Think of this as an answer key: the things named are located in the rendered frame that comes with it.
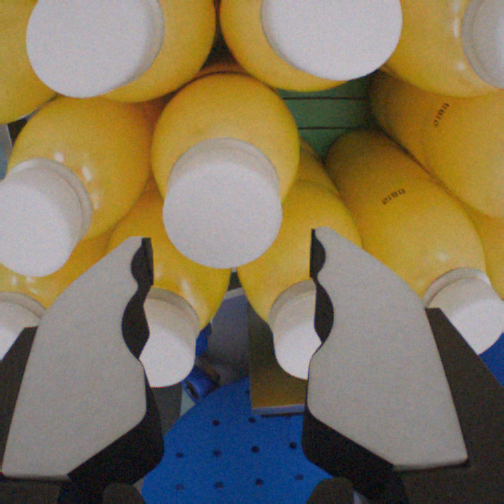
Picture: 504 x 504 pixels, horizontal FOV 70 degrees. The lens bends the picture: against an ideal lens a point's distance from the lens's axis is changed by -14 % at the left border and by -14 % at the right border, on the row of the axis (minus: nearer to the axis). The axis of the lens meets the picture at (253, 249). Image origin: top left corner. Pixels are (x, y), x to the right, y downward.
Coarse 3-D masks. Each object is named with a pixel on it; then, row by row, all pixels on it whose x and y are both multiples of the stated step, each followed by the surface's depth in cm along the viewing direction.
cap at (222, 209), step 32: (192, 160) 13; (224, 160) 12; (256, 160) 14; (192, 192) 13; (224, 192) 13; (256, 192) 13; (192, 224) 13; (224, 224) 13; (256, 224) 13; (192, 256) 14; (224, 256) 14; (256, 256) 14
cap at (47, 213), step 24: (0, 192) 12; (24, 192) 12; (48, 192) 13; (72, 192) 14; (0, 216) 13; (24, 216) 13; (48, 216) 13; (72, 216) 14; (0, 240) 13; (24, 240) 13; (48, 240) 13; (72, 240) 14; (24, 264) 14; (48, 264) 14
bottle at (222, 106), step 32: (224, 64) 22; (192, 96) 16; (224, 96) 16; (256, 96) 16; (160, 128) 17; (192, 128) 15; (224, 128) 15; (256, 128) 15; (288, 128) 17; (160, 160) 16; (288, 160) 16; (160, 192) 17; (288, 192) 17
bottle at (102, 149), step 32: (64, 96) 17; (32, 128) 15; (64, 128) 15; (96, 128) 16; (128, 128) 18; (32, 160) 14; (64, 160) 15; (96, 160) 16; (128, 160) 17; (96, 192) 16; (128, 192) 18; (96, 224) 17
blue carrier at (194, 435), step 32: (192, 416) 34; (224, 416) 34; (256, 416) 34; (288, 416) 34; (192, 448) 31; (224, 448) 31; (256, 448) 31; (288, 448) 31; (160, 480) 28; (192, 480) 28; (224, 480) 28; (256, 480) 29; (288, 480) 28; (320, 480) 28
